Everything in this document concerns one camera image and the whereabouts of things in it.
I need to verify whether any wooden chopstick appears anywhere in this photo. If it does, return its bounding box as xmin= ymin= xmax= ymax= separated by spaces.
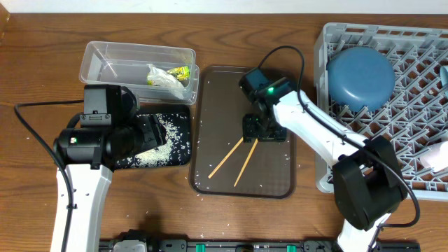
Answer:
xmin=208 ymin=137 xmax=244 ymax=179
xmin=233 ymin=139 xmax=258 ymax=187

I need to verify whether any white tissue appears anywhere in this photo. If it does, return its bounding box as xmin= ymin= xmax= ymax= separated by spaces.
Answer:
xmin=146 ymin=64 xmax=184 ymax=99

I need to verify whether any yellow green snack wrapper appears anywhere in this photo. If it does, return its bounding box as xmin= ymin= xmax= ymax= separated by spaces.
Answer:
xmin=167 ymin=66 xmax=190 ymax=81

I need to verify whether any dark blue plate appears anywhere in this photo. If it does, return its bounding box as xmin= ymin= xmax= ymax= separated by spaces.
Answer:
xmin=327 ymin=47 xmax=396 ymax=112

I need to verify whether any pink cup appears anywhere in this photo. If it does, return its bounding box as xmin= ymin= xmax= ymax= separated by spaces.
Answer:
xmin=419 ymin=141 xmax=448 ymax=172

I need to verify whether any light blue bowl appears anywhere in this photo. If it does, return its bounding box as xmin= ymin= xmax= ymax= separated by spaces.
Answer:
xmin=440 ymin=66 xmax=448 ymax=97

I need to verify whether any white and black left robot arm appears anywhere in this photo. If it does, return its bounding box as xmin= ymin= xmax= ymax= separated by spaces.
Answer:
xmin=50 ymin=115 xmax=167 ymax=251

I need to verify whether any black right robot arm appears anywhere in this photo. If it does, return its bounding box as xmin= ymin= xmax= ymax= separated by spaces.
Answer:
xmin=239 ymin=76 xmax=409 ymax=251

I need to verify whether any grey dishwasher rack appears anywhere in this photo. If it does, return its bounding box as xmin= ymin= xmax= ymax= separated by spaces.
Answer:
xmin=314 ymin=22 xmax=447 ymax=201

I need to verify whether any pile of white rice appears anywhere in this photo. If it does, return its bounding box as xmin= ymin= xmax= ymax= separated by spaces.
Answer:
xmin=122 ymin=111 xmax=192 ymax=168

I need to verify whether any black plastic bin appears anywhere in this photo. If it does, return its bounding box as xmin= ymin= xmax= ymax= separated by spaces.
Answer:
xmin=113 ymin=104 xmax=193 ymax=171

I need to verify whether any dark brown serving tray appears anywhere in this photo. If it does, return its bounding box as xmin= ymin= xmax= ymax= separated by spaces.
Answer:
xmin=190 ymin=66 xmax=295 ymax=199

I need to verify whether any clear plastic bin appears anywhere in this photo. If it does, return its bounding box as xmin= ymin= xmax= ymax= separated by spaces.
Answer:
xmin=79 ymin=41 xmax=200 ymax=105

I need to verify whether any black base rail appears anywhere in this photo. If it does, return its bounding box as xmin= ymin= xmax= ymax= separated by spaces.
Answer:
xmin=99 ymin=229 xmax=421 ymax=252

